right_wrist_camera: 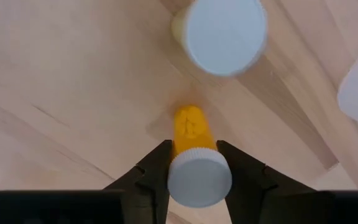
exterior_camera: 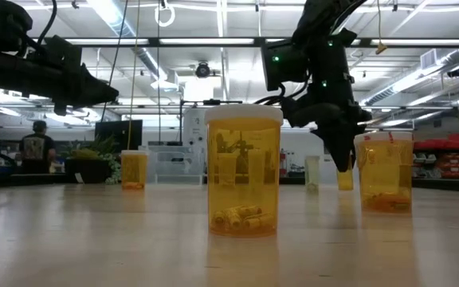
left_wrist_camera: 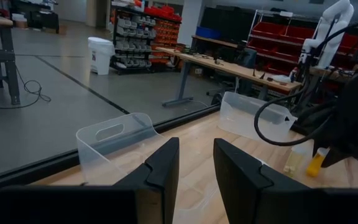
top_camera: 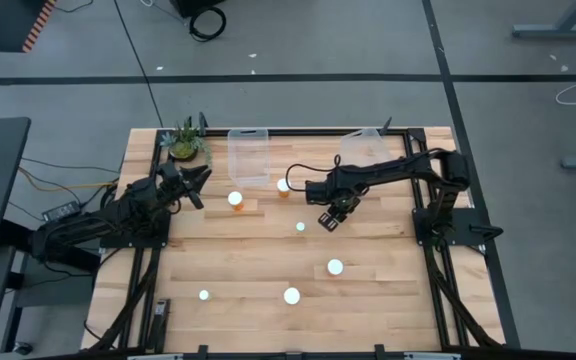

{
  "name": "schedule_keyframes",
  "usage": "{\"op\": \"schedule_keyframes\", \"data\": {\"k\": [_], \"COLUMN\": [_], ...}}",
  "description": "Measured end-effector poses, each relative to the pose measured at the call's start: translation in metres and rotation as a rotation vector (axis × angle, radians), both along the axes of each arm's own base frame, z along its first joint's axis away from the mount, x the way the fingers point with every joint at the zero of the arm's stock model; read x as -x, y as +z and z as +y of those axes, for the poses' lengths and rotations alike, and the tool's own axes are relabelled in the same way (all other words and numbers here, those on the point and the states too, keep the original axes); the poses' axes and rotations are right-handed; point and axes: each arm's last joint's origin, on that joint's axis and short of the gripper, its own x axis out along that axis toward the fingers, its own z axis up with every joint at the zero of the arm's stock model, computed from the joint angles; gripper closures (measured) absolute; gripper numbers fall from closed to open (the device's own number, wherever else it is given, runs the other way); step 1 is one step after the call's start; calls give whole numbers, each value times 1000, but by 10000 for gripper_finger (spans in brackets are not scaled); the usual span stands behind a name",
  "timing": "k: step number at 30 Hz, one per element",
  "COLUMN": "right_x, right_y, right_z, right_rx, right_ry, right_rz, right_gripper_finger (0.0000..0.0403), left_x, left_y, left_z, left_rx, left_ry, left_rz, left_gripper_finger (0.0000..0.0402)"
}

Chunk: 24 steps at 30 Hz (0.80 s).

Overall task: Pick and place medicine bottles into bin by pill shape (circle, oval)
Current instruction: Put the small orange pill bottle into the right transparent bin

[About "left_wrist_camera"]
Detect dark metal-legged work table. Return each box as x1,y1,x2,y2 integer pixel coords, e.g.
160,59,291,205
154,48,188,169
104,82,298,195
0,11,22,106

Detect black office chair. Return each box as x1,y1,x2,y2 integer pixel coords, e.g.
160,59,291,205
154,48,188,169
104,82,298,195
206,47,258,105

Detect white trash can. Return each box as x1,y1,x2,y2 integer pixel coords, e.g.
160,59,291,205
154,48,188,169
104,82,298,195
87,36,116,76

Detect rack with orange-red bins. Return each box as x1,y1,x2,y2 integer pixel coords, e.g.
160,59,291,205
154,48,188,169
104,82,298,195
144,4,183,65

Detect rack with grey bins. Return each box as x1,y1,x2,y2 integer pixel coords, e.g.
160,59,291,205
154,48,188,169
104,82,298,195
110,8,157,75

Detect blue storage bin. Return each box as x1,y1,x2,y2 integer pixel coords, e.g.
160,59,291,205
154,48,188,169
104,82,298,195
195,26,222,40

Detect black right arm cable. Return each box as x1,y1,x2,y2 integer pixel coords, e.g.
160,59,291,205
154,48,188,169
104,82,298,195
254,17,358,147

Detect long wooden workbench grey legs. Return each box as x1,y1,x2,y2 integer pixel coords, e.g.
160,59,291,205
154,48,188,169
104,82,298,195
155,46,303,108

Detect orange pill bottle white cap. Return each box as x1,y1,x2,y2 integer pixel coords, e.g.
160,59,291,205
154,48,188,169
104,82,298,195
306,147,331,178

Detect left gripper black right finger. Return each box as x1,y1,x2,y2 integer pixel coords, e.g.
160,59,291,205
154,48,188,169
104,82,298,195
213,138,358,224

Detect shelf with large red bins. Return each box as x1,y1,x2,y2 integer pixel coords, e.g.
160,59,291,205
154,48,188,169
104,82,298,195
247,9,358,76

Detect thin black floor cable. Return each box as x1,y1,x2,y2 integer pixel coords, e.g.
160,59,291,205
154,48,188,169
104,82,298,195
0,66,52,110

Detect white spray bottle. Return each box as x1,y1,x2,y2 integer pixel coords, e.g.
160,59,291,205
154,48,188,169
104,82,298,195
288,66,299,83

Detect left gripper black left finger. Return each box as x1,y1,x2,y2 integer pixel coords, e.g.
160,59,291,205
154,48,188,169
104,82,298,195
0,137,180,224

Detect clear plastic bin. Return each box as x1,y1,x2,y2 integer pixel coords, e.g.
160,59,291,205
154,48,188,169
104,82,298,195
75,112,219,224
218,91,298,144

